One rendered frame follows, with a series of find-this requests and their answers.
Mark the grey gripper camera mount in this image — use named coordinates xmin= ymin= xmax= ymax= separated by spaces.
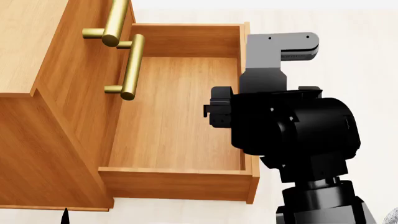
xmin=239 ymin=32 xmax=320 ymax=95

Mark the open wooden drawer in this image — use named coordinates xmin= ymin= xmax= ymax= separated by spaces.
xmin=98 ymin=21 xmax=261 ymax=205

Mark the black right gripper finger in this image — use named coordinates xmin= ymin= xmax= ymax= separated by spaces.
xmin=203 ymin=86 xmax=234 ymax=129

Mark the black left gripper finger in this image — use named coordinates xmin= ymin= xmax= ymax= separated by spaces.
xmin=60 ymin=207 xmax=71 ymax=224

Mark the grey patterned object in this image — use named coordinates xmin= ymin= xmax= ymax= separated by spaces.
xmin=382 ymin=208 xmax=398 ymax=224

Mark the wooden cabinet body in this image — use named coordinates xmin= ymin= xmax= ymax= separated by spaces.
xmin=0 ymin=0 xmax=137 ymax=212

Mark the long brass drawer handle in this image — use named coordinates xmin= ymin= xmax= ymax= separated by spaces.
xmin=81 ymin=0 xmax=131 ymax=48

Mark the short brass drawer handle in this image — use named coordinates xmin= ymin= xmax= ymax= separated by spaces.
xmin=104 ymin=34 xmax=146 ymax=101

